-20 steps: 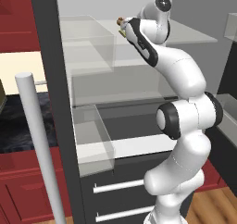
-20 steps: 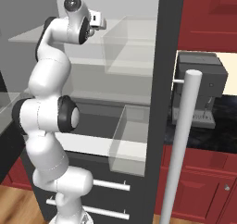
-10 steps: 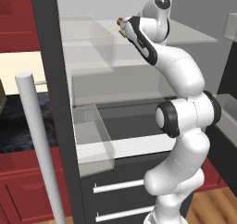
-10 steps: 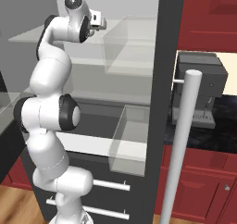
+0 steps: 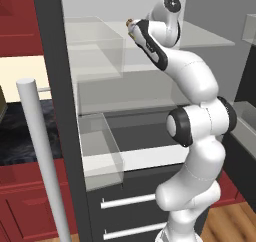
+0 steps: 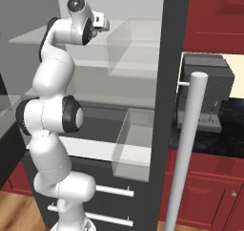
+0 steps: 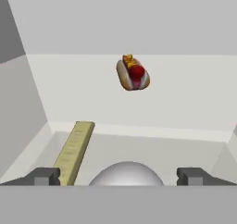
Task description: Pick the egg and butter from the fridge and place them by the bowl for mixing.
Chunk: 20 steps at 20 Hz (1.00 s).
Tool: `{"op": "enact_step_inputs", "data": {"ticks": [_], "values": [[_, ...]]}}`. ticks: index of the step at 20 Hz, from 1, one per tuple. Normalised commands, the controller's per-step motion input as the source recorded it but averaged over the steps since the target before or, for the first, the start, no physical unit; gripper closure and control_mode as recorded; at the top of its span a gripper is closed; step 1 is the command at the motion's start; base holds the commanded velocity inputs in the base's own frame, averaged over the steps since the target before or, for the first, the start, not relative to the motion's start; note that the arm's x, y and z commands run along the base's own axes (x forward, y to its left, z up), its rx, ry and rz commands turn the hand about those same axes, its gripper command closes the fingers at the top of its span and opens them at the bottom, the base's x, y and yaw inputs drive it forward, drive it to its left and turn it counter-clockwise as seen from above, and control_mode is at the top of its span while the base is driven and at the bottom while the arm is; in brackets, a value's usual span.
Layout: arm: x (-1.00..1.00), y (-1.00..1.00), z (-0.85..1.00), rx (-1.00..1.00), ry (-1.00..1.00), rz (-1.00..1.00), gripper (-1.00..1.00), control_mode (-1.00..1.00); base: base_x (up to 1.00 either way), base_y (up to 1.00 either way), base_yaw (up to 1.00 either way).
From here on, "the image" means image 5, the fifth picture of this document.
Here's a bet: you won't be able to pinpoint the grey cylindrical fridge door handle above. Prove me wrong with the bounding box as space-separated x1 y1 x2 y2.
15 77 73 242

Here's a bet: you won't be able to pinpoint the white fridge shelf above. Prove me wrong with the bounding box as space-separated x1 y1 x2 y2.
82 143 191 179

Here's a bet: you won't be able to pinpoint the large clear door bin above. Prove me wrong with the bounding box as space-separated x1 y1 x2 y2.
63 15 126 84

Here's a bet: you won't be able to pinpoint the silver drawer handle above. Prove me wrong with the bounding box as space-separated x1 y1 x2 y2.
102 221 168 241
100 193 158 210

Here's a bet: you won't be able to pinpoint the olive box-shaped item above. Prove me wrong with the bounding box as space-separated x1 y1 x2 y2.
0 85 9 123

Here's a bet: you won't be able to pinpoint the dark fridge door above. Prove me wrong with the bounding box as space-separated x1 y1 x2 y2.
31 0 95 242
221 43 256 214

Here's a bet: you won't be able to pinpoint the dark fridge drawer front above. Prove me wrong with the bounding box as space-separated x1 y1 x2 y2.
87 164 185 220
90 209 172 242

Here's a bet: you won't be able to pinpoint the red wall cupboards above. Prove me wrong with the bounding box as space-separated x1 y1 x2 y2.
0 0 45 58

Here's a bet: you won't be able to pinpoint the red base cupboards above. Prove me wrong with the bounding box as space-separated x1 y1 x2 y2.
209 170 248 209
0 157 80 242

